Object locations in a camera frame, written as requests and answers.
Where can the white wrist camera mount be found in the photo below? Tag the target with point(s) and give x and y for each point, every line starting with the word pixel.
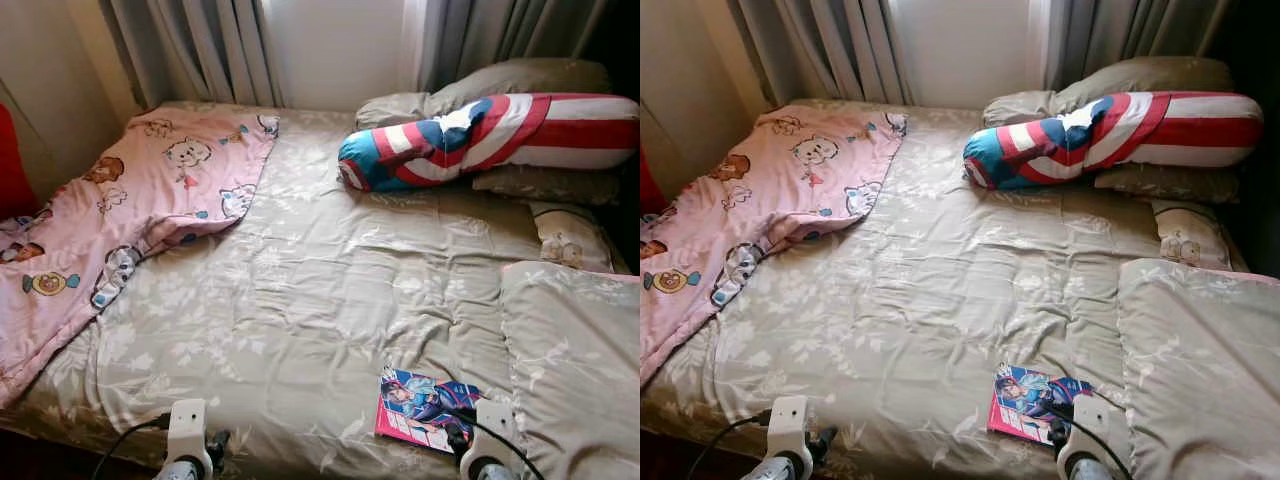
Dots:
pixel 788 422
pixel 495 425
pixel 1085 445
pixel 188 425

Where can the beige floral duvet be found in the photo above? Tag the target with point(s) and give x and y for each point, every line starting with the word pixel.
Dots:
pixel 580 370
pixel 1200 370

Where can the blue and pink comic book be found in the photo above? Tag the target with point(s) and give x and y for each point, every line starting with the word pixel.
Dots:
pixel 1025 400
pixel 415 405

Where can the red white blue bolster pillow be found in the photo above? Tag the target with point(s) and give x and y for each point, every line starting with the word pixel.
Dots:
pixel 1130 135
pixel 500 135

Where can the pink cartoon print quilt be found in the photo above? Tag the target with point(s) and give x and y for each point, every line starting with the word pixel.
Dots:
pixel 150 190
pixel 780 190

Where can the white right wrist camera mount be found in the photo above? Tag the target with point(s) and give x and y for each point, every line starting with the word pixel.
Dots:
pixel 495 425
pixel 1085 445

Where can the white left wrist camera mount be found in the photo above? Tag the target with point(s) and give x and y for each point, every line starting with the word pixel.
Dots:
pixel 188 425
pixel 788 422

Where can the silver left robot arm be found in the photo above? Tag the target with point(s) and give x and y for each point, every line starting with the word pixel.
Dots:
pixel 780 470
pixel 182 470

